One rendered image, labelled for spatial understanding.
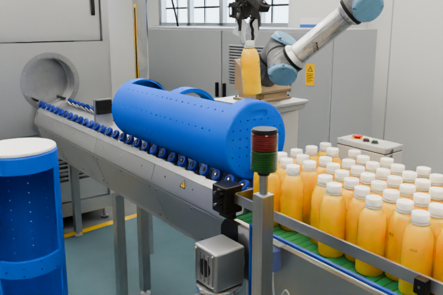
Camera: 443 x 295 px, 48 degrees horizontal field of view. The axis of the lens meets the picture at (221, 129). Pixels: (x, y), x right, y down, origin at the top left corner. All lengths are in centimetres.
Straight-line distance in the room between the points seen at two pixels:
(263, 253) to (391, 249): 30
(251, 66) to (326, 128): 166
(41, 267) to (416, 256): 139
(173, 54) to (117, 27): 283
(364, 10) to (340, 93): 156
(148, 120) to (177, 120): 22
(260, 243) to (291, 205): 27
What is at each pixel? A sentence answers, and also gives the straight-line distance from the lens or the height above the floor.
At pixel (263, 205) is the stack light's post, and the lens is 119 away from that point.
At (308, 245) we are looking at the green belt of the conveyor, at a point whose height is 90.
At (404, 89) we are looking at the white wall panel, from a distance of 451.
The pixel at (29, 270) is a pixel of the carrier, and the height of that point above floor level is 59.
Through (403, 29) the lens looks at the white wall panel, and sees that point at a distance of 450.
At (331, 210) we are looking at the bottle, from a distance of 131.
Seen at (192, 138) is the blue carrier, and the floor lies 108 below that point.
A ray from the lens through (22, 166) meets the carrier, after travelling 193.
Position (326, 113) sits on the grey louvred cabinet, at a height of 90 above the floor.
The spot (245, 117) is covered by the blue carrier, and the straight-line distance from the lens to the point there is 169.
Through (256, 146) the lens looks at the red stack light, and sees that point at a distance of 115.
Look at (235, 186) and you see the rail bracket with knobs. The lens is 156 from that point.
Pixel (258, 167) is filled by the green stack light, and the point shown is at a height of 117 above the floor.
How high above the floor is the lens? 151
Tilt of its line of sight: 12 degrees down
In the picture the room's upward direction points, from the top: straight up
